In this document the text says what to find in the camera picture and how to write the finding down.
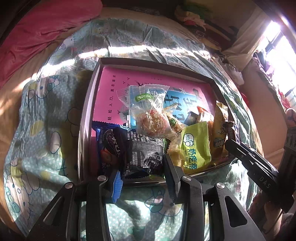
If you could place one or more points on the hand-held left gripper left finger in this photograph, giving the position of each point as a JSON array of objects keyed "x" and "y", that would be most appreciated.
[{"x": 116, "y": 187}]

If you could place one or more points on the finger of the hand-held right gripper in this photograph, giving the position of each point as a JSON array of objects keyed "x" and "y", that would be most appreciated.
[{"x": 245, "y": 155}]

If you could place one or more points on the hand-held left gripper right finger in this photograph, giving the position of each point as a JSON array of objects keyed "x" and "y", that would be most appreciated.
[{"x": 171, "y": 183}]

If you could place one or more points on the dark blue candy wrapper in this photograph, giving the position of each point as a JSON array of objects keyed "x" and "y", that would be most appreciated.
[{"x": 231, "y": 129}]

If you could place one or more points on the yellow clear snack packet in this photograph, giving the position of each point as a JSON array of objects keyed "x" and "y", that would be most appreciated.
[{"x": 177, "y": 153}]

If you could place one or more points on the blue cookie packet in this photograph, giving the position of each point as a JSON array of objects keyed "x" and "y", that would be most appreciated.
[{"x": 105, "y": 148}]

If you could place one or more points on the green candy packet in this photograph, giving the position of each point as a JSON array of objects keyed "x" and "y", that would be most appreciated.
[{"x": 196, "y": 150}]

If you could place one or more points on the dark pea snack packet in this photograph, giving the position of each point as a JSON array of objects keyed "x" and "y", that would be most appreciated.
[{"x": 141, "y": 153}]

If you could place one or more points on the long orange cracker packet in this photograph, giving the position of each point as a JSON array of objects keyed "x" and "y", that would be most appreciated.
[{"x": 203, "y": 113}]

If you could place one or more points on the clear brown pastry packet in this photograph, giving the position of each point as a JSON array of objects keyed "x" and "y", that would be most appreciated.
[{"x": 174, "y": 124}]

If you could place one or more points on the clear round pastry packet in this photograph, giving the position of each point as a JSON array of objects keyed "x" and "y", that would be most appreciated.
[{"x": 150, "y": 122}]

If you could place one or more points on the dark grey cardboard box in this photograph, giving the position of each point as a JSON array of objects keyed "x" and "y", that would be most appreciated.
[{"x": 89, "y": 115}]

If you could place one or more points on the person's right hand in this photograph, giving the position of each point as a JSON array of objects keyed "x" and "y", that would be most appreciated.
[{"x": 274, "y": 214}]

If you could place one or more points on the small dark snack packet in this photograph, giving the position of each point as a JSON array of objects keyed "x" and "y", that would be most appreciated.
[{"x": 192, "y": 117}]

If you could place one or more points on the white black cloth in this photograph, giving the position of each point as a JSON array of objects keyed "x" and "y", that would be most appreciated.
[{"x": 233, "y": 71}]

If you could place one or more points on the pink book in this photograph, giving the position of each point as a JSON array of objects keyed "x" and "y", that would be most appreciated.
[{"x": 111, "y": 97}]

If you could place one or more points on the clothes on windowsill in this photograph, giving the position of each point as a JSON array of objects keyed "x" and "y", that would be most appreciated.
[{"x": 266, "y": 64}]

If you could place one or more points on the cartoon printed blanket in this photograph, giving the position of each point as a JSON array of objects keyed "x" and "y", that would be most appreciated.
[{"x": 53, "y": 115}]

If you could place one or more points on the window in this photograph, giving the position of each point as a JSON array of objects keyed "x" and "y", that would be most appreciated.
[{"x": 284, "y": 58}]

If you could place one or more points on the beige curtain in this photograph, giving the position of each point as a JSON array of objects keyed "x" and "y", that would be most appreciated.
[{"x": 249, "y": 39}]

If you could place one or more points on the beige bed sheet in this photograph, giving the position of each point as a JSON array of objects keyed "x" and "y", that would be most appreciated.
[{"x": 13, "y": 90}]

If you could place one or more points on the pile of folded clothes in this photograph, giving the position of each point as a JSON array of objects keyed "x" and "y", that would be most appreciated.
[{"x": 196, "y": 18}]

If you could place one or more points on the pink quilt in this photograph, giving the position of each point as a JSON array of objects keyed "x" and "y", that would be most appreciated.
[{"x": 34, "y": 30}]

